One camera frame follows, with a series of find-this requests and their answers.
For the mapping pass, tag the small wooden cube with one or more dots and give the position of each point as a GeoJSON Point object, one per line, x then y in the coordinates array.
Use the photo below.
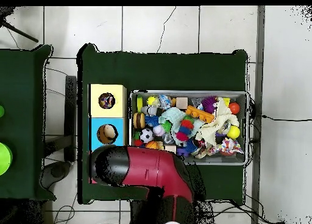
{"type": "Point", "coordinates": [170, 147]}

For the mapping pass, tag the small bright green object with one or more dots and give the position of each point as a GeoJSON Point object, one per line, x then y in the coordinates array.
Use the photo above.
{"type": "Point", "coordinates": [1, 111]}

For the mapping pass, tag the toy hamburger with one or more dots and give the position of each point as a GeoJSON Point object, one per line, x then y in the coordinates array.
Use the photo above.
{"type": "Point", "coordinates": [139, 120]}

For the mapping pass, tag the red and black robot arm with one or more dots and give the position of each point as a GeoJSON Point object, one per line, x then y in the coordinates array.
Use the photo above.
{"type": "Point", "coordinates": [151, 168]}

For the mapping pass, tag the grey rounded base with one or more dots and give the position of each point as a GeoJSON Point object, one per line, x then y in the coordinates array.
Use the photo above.
{"type": "Point", "coordinates": [56, 171]}

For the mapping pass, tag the small black white soccer ball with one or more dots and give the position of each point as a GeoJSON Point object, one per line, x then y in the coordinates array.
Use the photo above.
{"type": "Point", "coordinates": [146, 135]}

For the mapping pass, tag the purple spiky monster toy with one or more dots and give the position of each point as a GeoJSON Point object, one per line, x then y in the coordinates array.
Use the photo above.
{"type": "Point", "coordinates": [209, 104]}

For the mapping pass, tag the dark green table cloth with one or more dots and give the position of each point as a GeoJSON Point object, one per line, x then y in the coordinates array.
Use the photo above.
{"type": "Point", "coordinates": [22, 87]}
{"type": "Point", "coordinates": [146, 68]}

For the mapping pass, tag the black tripod leg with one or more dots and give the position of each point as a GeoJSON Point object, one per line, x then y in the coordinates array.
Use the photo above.
{"type": "Point", "coordinates": [22, 33]}

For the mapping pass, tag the yellow ball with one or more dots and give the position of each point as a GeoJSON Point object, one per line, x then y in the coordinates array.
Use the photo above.
{"type": "Point", "coordinates": [233, 132]}

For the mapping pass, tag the wooden box with three holes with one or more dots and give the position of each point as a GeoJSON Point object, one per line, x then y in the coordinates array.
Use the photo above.
{"type": "Point", "coordinates": [117, 136]}

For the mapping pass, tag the small orange ball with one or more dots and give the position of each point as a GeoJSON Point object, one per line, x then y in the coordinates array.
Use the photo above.
{"type": "Point", "coordinates": [234, 108]}

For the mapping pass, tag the bright green cup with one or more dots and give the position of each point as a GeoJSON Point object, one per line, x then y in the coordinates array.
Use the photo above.
{"type": "Point", "coordinates": [4, 158]}

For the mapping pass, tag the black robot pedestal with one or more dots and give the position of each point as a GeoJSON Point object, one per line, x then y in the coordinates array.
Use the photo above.
{"type": "Point", "coordinates": [141, 216]}

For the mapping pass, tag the cream waffle cloth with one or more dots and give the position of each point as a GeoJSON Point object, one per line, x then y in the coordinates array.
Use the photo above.
{"type": "Point", "coordinates": [219, 121]}

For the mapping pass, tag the colourful dotted cloth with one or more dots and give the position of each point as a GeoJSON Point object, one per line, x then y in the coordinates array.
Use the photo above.
{"type": "Point", "coordinates": [106, 101]}
{"type": "Point", "coordinates": [229, 146]}

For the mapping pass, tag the orange plastic building block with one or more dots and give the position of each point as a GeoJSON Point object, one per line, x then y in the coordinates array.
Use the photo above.
{"type": "Point", "coordinates": [199, 114]}

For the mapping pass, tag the small orange basketball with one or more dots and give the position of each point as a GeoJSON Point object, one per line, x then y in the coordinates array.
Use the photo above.
{"type": "Point", "coordinates": [152, 145]}

